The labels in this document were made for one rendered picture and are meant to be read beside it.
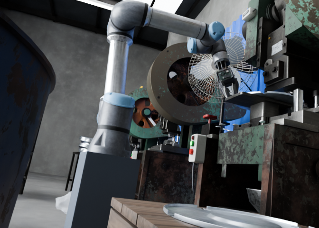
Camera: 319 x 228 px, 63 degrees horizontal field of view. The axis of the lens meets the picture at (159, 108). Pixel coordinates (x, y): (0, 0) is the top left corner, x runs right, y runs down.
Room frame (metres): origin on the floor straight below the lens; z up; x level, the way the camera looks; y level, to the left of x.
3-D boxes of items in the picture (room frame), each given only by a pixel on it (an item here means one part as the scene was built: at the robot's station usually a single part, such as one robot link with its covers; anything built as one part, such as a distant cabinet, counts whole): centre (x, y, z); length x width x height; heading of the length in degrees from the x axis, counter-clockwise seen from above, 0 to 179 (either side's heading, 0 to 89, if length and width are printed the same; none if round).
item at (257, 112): (1.09, -0.42, 0.72); 0.25 x 0.14 x 0.14; 105
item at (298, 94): (0.93, -0.51, 0.75); 0.03 x 0.03 x 0.10; 15
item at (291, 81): (1.13, -0.59, 0.86); 0.20 x 0.16 x 0.05; 15
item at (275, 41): (1.12, -0.55, 1.04); 0.17 x 0.15 x 0.30; 105
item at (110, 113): (0.95, 0.15, 0.62); 0.13 x 0.12 x 0.14; 16
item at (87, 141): (3.86, 0.91, 0.40); 0.45 x 0.40 x 0.79; 27
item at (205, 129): (1.37, -0.29, 0.62); 0.10 x 0.06 x 0.20; 15
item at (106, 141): (0.95, 0.15, 0.50); 0.15 x 0.15 x 0.10
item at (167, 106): (2.89, -0.50, 0.87); 1.53 x 0.99 x 1.74; 103
